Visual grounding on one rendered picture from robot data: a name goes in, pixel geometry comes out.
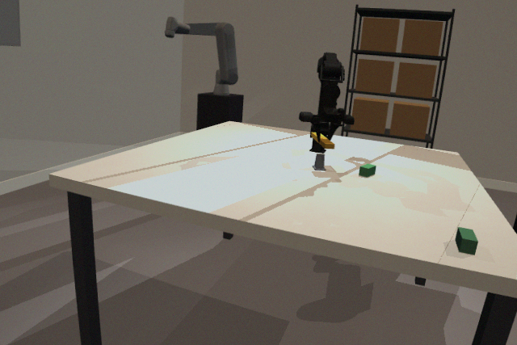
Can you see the green rectangular block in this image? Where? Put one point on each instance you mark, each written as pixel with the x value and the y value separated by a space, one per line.
pixel 367 170

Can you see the yellow bar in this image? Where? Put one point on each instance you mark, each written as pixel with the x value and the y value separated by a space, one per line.
pixel 325 142

